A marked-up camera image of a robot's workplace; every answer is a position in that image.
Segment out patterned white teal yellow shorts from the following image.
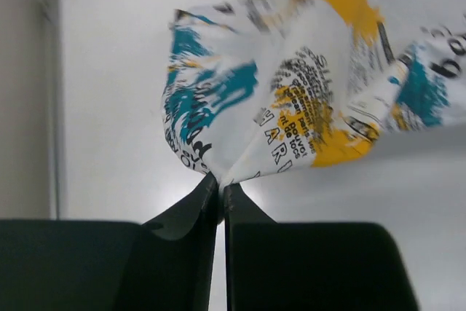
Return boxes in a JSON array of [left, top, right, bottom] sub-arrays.
[[162, 0, 465, 186]]

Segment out aluminium rail frame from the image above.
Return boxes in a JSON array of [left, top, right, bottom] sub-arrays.
[[42, 0, 60, 220]]

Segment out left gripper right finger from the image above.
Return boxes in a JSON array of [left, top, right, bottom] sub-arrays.
[[224, 184, 419, 310]]

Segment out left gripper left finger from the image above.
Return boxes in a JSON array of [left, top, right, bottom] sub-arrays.
[[1, 175, 218, 310]]

